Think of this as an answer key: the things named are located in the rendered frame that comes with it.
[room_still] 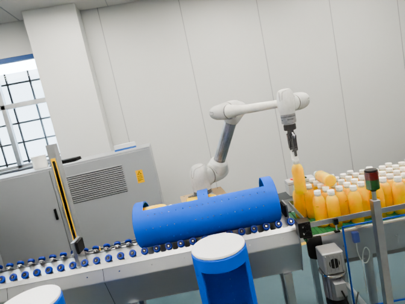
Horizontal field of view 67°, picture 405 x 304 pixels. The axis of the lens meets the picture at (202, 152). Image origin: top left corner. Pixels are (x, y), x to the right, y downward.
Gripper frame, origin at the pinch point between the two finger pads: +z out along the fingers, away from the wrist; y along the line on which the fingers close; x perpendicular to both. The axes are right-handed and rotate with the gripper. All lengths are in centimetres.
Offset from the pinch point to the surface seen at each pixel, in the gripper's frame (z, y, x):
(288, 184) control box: 24.4, -22.7, -0.9
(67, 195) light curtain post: 2, -29, -158
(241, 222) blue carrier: 30, 14, -41
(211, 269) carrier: 34, 52, -61
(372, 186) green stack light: 14.5, 39.9, 24.6
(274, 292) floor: 133, -67, -19
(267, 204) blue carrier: 21.7, 15.3, -23.9
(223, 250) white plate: 29, 46, -54
